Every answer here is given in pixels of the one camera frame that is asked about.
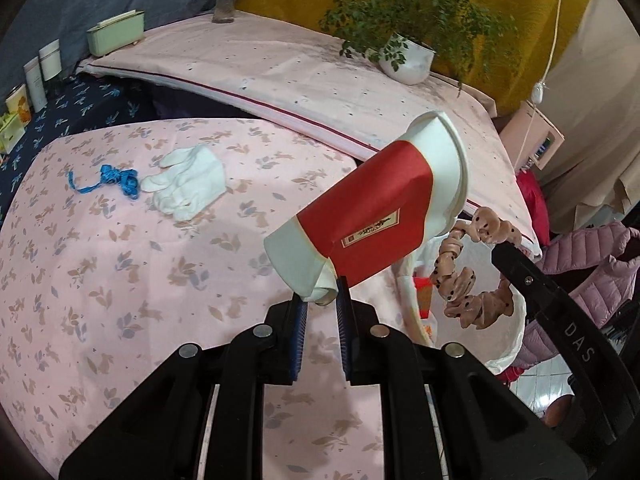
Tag white lined trash bin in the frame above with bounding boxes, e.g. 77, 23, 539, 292
392, 236, 526, 375

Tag operator hand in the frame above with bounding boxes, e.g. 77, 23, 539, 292
542, 394, 574, 428

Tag red fabric bundle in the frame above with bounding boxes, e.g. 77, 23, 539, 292
516, 170, 550, 247

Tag pink puffer jacket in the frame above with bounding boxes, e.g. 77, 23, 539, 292
508, 220, 640, 371

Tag beige backdrop cloth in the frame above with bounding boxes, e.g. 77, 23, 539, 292
539, 0, 639, 233

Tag white cloth gloves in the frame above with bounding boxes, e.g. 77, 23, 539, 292
140, 144, 227, 222

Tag pale pink bench cover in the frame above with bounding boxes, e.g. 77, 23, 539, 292
78, 13, 541, 257

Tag potted green plant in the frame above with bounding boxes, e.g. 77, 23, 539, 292
319, 0, 520, 84

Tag navy floral cloth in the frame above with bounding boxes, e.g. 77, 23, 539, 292
1, 74, 157, 216

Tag green yellow small box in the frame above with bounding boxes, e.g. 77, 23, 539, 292
0, 113, 25, 154

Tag tall white tube bottle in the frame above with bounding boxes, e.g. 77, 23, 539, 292
24, 56, 47, 113

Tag white cylindrical bottle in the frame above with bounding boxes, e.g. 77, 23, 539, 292
38, 39, 62, 81

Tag mint green tissue box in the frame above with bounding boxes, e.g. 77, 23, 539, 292
87, 10, 145, 58

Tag blue backdrop cloth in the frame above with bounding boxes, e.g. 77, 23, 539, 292
1, 0, 215, 96

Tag white power cord switch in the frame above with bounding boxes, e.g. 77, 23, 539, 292
514, 0, 563, 174

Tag blue ribbon string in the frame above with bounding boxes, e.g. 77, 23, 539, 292
67, 162, 141, 201

